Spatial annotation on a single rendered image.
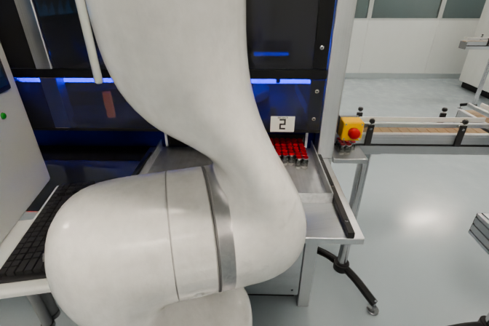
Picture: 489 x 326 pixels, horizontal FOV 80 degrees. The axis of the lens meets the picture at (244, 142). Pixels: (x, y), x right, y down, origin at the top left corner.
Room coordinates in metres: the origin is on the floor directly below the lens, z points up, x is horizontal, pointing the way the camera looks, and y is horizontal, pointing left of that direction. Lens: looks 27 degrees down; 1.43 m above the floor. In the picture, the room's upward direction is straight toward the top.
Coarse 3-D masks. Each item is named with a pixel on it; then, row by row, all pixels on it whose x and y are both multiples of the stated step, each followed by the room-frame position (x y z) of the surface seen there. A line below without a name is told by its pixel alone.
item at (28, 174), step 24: (0, 48) 0.90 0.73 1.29; (0, 72) 0.85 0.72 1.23; (0, 96) 0.82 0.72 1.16; (0, 120) 0.78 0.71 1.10; (24, 120) 0.88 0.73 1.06; (0, 144) 0.74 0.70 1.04; (24, 144) 0.84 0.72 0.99; (0, 168) 0.70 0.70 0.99; (24, 168) 0.80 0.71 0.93; (0, 192) 0.67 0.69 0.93; (24, 192) 0.75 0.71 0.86; (0, 216) 0.63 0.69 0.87; (0, 240) 0.59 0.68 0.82
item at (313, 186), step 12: (312, 144) 0.99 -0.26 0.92; (312, 156) 0.95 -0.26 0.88; (288, 168) 0.87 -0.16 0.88; (312, 168) 0.87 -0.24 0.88; (300, 180) 0.79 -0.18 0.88; (312, 180) 0.79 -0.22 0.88; (324, 180) 0.77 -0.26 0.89; (300, 192) 0.68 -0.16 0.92; (312, 192) 0.73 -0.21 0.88; (324, 192) 0.73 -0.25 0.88
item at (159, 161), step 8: (160, 144) 1.01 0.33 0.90; (160, 152) 0.98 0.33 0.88; (168, 152) 0.98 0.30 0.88; (176, 152) 0.98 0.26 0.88; (184, 152) 0.98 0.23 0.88; (192, 152) 0.98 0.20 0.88; (200, 152) 0.98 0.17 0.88; (152, 160) 0.90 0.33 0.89; (160, 160) 0.92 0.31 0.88; (168, 160) 0.92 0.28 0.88; (176, 160) 0.92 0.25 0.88; (184, 160) 0.92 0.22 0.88; (192, 160) 0.92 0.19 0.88; (200, 160) 0.92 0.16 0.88; (208, 160) 0.92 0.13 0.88; (144, 168) 0.82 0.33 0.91; (152, 168) 0.87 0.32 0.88; (160, 168) 0.87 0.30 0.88; (168, 168) 0.87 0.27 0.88; (176, 168) 0.87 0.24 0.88; (184, 168) 0.87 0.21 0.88
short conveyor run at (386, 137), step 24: (384, 120) 1.13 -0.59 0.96; (408, 120) 1.13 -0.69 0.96; (432, 120) 1.12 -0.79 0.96; (456, 120) 1.12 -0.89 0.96; (480, 120) 1.12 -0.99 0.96; (360, 144) 1.04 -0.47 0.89; (384, 144) 1.04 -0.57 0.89; (408, 144) 1.04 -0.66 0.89; (432, 144) 1.04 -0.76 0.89; (456, 144) 1.02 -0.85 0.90; (480, 144) 1.03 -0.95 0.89
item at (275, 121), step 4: (272, 116) 0.94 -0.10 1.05; (276, 116) 0.94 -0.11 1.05; (280, 116) 0.94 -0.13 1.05; (284, 116) 0.94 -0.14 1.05; (288, 116) 0.94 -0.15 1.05; (292, 116) 0.94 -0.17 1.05; (272, 120) 0.94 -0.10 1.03; (276, 120) 0.94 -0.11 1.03; (288, 120) 0.94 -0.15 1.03; (292, 120) 0.94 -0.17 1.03; (272, 124) 0.94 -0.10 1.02; (276, 124) 0.94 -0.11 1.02; (288, 124) 0.94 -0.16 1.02; (292, 124) 0.94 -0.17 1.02; (272, 128) 0.94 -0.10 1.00; (276, 128) 0.94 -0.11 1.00; (288, 128) 0.94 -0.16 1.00; (292, 128) 0.94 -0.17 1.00
